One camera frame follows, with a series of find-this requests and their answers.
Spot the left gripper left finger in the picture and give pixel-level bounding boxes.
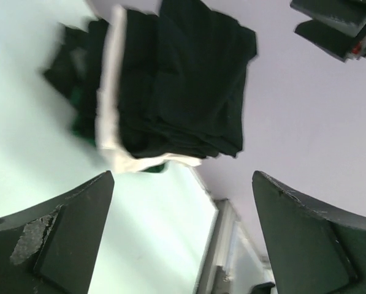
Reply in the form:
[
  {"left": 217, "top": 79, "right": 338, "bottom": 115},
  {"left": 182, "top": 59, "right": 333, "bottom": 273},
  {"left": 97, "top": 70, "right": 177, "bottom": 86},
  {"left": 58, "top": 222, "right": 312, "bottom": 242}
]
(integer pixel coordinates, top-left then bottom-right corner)
[{"left": 0, "top": 171, "right": 115, "bottom": 294}]

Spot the right aluminium frame post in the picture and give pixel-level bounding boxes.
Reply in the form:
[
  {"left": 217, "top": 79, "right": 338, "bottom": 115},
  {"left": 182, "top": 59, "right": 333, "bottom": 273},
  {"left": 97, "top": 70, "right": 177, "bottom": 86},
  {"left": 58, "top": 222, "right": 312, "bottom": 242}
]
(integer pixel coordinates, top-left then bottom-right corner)
[{"left": 194, "top": 199, "right": 277, "bottom": 294}]

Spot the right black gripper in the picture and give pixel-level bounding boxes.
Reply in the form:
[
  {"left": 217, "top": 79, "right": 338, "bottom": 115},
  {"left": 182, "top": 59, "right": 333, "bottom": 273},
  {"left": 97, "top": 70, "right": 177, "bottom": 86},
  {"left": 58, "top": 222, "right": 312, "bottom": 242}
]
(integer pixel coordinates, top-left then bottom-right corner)
[{"left": 290, "top": 0, "right": 366, "bottom": 62}]

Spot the white folded t-shirt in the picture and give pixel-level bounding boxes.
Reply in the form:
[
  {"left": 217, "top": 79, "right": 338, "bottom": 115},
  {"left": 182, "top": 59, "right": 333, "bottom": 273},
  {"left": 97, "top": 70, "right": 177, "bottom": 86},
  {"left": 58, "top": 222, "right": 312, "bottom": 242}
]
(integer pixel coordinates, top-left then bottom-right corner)
[{"left": 95, "top": 4, "right": 202, "bottom": 173}]

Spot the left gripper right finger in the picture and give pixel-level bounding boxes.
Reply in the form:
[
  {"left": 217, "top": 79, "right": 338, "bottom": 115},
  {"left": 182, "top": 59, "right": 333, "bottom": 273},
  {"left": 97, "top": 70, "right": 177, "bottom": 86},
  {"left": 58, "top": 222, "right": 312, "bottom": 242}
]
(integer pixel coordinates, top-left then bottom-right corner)
[{"left": 252, "top": 171, "right": 366, "bottom": 293}]

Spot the black t-shirt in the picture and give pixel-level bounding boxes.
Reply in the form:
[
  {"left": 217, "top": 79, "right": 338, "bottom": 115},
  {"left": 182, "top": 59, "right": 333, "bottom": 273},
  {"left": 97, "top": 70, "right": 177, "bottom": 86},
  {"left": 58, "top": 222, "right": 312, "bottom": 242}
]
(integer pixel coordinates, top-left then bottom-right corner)
[
  {"left": 42, "top": 18, "right": 109, "bottom": 132},
  {"left": 118, "top": 1, "right": 257, "bottom": 159}
]

